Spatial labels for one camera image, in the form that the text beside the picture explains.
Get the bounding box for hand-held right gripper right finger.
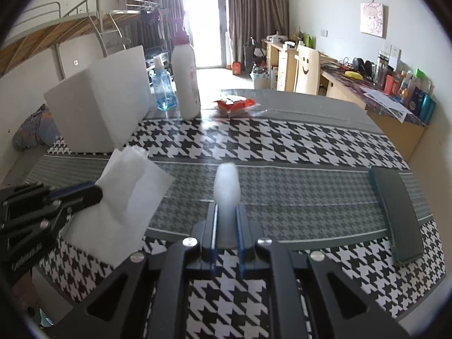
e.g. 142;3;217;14
236;203;411;339

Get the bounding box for white bottle red cap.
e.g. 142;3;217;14
170;30;202;120

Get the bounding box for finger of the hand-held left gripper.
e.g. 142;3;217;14
46;182;98;200
42;185;104;234

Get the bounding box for clear blue liquid bottle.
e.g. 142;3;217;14
153;56;177;111

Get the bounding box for cartoon wall poster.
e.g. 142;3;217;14
359;2;385;39

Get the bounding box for grey patterned blanket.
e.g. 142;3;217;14
12;104;59;149

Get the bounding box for white tissue sheet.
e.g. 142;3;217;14
64;146;176;270

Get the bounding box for white foam box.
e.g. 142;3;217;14
43;45;151;155

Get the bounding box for black round appliance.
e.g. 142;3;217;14
351;57;375;79

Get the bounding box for glass balcony door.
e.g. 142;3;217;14
184;0;230;70

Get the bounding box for houndstooth tablecloth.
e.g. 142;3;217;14
26;88;446;339

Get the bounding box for red snack packet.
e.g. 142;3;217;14
213;96;260;118

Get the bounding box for grey metal bunk bed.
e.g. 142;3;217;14
0;2;107;78
95;0;171;65

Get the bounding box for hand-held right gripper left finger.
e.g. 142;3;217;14
46;203;220;339

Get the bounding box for long wooden desk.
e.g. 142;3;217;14
263;39;430;164

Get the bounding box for cluster of toiletry bottles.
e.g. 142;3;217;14
374;50;437;125

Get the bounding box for dark hanging clothes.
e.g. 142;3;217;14
139;9;160;26

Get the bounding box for white paper sheet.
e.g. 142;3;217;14
364;88;412;123

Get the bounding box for grey trash bin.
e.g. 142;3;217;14
251;69;271;90

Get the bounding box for black folded rack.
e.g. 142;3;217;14
244;37;266;75

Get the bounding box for dark green case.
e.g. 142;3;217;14
368;166;425;268

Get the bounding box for wooden smiley face chair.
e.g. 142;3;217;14
295;44;320;96

